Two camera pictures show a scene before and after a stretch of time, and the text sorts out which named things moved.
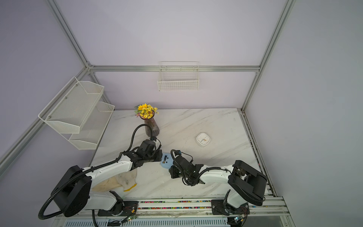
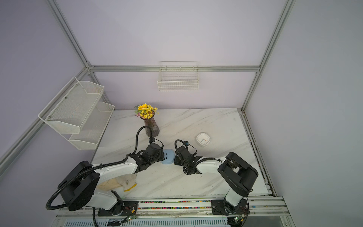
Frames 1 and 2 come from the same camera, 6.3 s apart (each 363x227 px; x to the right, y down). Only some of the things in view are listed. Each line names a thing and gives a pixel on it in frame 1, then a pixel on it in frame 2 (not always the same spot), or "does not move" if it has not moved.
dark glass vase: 153,124 does not move
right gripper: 174,172 to 177,160
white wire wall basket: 178,75 does not move
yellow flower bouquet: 145,110 does not move
